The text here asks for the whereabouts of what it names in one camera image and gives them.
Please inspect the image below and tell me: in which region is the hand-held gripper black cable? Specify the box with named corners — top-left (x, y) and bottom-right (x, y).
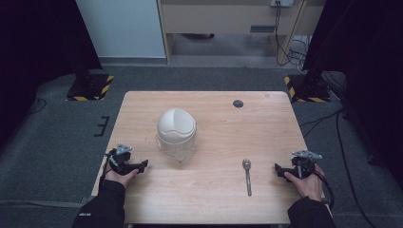
top-left (313, 168), bottom-right (336, 211)
top-left (98, 150), bottom-right (116, 192)

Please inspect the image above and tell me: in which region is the black bracket on floor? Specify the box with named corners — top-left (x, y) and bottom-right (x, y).
top-left (93, 115), bottom-right (111, 138)

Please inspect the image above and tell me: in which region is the clear bin with white lid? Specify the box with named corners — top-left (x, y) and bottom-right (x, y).
top-left (155, 107), bottom-right (199, 166)

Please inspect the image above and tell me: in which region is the black cable hanging from desk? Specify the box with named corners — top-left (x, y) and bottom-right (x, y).
top-left (274, 1), bottom-right (308, 67)

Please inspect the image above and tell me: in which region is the grey power strip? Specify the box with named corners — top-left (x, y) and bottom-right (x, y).
top-left (269, 0), bottom-right (295, 9)

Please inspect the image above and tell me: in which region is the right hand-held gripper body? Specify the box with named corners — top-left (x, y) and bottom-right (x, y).
top-left (290, 149), bottom-right (324, 181)

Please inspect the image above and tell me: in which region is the black stand base striped edge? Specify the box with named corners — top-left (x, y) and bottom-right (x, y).
top-left (65, 73), bottom-right (115, 103)
top-left (283, 73), bottom-right (333, 104)

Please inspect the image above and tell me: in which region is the black curtain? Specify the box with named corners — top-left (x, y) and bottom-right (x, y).
top-left (301, 0), bottom-right (403, 188)
top-left (0, 0), bottom-right (104, 150)

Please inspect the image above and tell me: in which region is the metal spoon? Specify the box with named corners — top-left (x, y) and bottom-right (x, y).
top-left (241, 158), bottom-right (254, 198)

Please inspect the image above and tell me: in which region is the light wooden desk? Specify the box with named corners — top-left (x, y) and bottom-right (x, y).
top-left (157, 0), bottom-right (328, 64)

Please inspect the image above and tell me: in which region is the long black floor cable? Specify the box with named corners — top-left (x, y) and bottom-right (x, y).
top-left (298, 107), bottom-right (378, 228)

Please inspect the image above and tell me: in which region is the thin black floor cable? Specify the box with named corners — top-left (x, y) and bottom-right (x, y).
top-left (26, 97), bottom-right (48, 116)

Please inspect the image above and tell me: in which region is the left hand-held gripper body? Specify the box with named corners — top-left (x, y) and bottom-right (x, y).
top-left (106, 142), bottom-right (134, 175)

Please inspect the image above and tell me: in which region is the left hand-held gripper black cable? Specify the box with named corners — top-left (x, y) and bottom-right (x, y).
top-left (98, 150), bottom-right (116, 192)

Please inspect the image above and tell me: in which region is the person's right hand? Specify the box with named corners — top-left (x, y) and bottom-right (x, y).
top-left (283, 162), bottom-right (326, 203)

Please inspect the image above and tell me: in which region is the white panel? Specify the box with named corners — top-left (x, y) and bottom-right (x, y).
top-left (75, 0), bottom-right (167, 59)

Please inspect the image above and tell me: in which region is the right hand-held gripper black cable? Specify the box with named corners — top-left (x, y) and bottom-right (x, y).
top-left (313, 168), bottom-right (336, 211)

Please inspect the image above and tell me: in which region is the person's left hand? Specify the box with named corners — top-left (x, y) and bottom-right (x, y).
top-left (104, 161), bottom-right (140, 189)

